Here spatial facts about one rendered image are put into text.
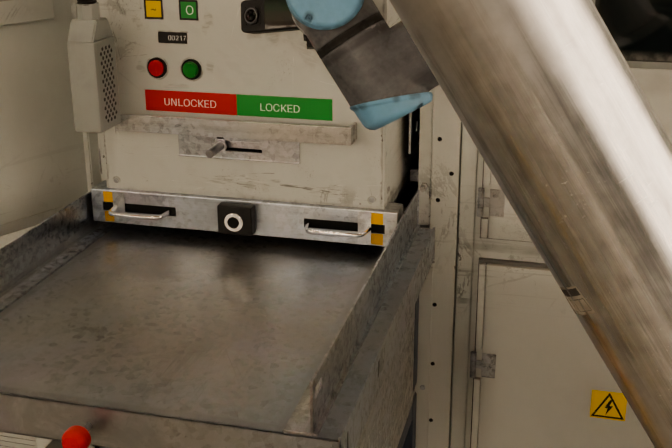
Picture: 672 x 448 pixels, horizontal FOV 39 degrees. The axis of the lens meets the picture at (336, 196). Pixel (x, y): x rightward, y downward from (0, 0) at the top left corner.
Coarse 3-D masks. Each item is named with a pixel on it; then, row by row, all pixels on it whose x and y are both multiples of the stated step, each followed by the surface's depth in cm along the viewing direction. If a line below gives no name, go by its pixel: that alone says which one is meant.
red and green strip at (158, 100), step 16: (160, 96) 158; (176, 96) 157; (192, 96) 156; (208, 96) 156; (224, 96) 155; (240, 96) 154; (256, 96) 154; (272, 96) 153; (192, 112) 157; (208, 112) 157; (224, 112) 156; (240, 112) 155; (256, 112) 154; (272, 112) 154; (288, 112) 153; (304, 112) 152; (320, 112) 152
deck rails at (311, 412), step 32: (416, 192) 166; (64, 224) 159; (96, 224) 170; (416, 224) 168; (0, 256) 142; (32, 256) 150; (64, 256) 156; (384, 256) 141; (0, 288) 142; (32, 288) 145; (384, 288) 142; (352, 320) 122; (352, 352) 124; (320, 384) 109; (320, 416) 109
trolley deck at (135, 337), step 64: (128, 256) 157; (192, 256) 157; (256, 256) 157; (320, 256) 156; (0, 320) 135; (64, 320) 135; (128, 320) 135; (192, 320) 134; (256, 320) 134; (320, 320) 134; (384, 320) 134; (0, 384) 118; (64, 384) 118; (128, 384) 118; (192, 384) 118; (256, 384) 118
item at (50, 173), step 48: (0, 0) 160; (48, 0) 166; (0, 48) 163; (48, 48) 170; (0, 96) 165; (48, 96) 172; (0, 144) 167; (48, 144) 174; (96, 144) 179; (0, 192) 169; (48, 192) 177
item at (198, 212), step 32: (96, 192) 165; (128, 192) 164; (160, 192) 163; (160, 224) 164; (192, 224) 163; (256, 224) 160; (288, 224) 158; (320, 224) 157; (352, 224) 155; (384, 224) 154
